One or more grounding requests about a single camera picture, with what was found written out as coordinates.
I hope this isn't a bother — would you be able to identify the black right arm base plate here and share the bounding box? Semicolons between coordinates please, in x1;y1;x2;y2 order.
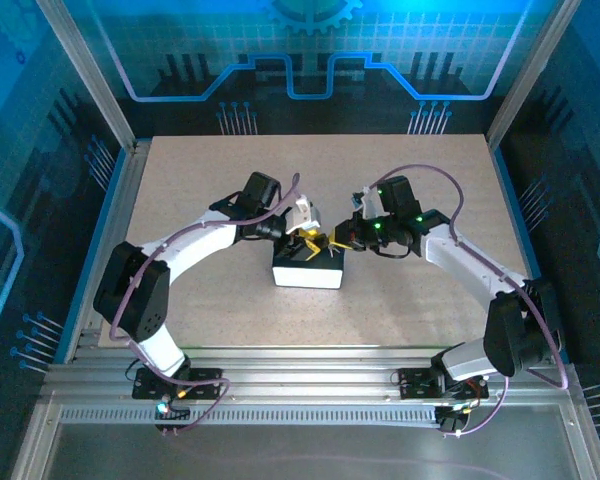
397;367;490;401

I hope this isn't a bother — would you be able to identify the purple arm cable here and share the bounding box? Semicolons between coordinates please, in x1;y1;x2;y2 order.
108;172;301;437
372;163;570;439

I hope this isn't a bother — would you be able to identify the black cable connector block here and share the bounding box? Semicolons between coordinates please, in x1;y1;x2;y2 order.
435;405;469;435
153;403;192;437

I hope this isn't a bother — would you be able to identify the slotted grey cable duct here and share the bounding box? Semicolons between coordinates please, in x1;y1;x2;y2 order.
58;405;444;427

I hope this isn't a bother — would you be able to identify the aluminium frame post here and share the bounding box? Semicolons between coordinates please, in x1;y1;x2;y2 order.
485;0;582;147
35;0;140;151

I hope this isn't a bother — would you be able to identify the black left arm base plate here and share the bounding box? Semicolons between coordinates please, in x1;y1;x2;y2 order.
132;366;225;401

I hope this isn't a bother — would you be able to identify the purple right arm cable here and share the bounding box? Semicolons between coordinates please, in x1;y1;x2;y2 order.
372;163;570;439

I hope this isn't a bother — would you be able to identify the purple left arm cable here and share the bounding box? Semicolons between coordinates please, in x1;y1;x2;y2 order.
108;172;301;437

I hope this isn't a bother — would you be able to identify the dark box with painted lid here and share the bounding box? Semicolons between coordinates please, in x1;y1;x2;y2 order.
271;243;345;291

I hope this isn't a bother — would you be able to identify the aluminium table side rail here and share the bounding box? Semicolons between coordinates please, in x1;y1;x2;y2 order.
77;139;154;351

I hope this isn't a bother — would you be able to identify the grey metal bench panel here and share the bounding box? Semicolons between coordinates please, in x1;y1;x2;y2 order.
9;399;600;480

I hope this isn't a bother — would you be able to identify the blue table edge strip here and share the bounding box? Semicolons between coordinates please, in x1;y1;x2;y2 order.
53;148;131;364
492;144;572;364

